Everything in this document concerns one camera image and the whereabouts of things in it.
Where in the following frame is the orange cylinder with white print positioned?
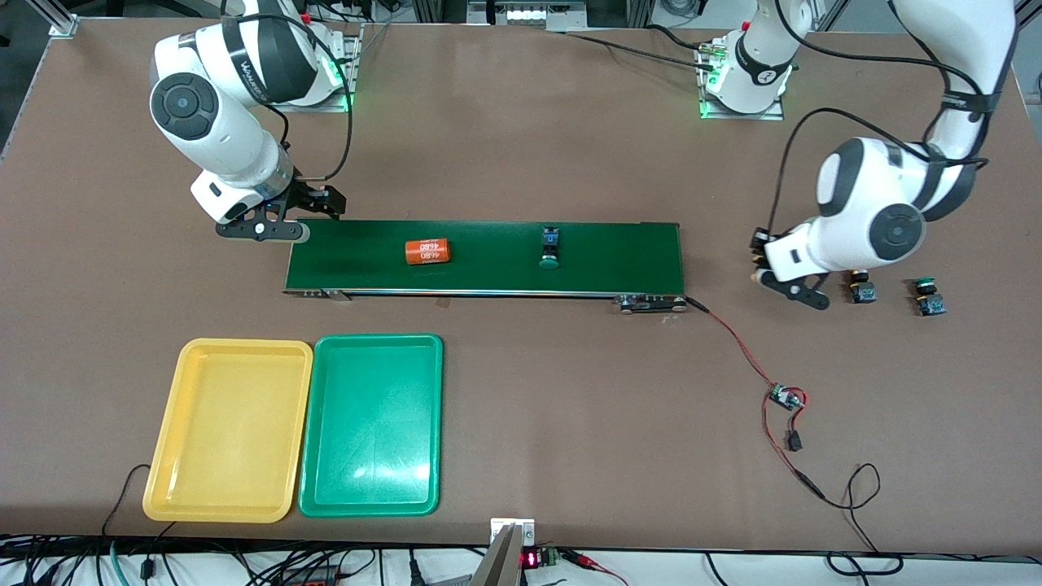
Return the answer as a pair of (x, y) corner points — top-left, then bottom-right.
(405, 238), (452, 267)

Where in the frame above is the green conveyor belt unit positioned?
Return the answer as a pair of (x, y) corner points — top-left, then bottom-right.
(282, 218), (689, 314)

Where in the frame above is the green plastic tray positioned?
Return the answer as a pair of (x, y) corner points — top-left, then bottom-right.
(298, 334), (444, 518)

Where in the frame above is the yellow plastic tray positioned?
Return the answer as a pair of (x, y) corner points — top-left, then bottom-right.
(142, 338), (314, 523)

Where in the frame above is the white lit device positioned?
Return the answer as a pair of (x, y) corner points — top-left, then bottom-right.
(505, 4), (587, 25)

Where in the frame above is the red clip lead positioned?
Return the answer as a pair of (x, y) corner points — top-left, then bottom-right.
(562, 549), (632, 586)

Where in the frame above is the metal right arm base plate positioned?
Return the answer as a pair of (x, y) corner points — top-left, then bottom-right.
(322, 24), (363, 113)

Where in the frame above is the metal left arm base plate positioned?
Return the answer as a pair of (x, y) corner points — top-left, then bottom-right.
(698, 37), (786, 121)

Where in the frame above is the black base power cable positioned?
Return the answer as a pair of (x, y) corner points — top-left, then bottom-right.
(562, 24), (717, 68)

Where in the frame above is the long red supply wire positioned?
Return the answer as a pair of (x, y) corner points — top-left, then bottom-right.
(761, 400), (827, 501)

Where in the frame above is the thin black looped cable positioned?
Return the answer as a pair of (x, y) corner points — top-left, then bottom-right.
(821, 462), (906, 577)

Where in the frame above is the metal corner bracket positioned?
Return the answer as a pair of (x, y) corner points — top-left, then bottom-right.
(24, 0), (80, 39)

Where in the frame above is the thin black table cable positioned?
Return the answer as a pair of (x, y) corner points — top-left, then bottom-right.
(102, 464), (176, 562)

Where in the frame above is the small metal mounting bracket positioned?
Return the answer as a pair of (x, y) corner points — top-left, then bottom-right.
(490, 518), (536, 546)

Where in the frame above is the grey camera mount bar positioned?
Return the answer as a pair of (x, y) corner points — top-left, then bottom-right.
(468, 525), (526, 586)

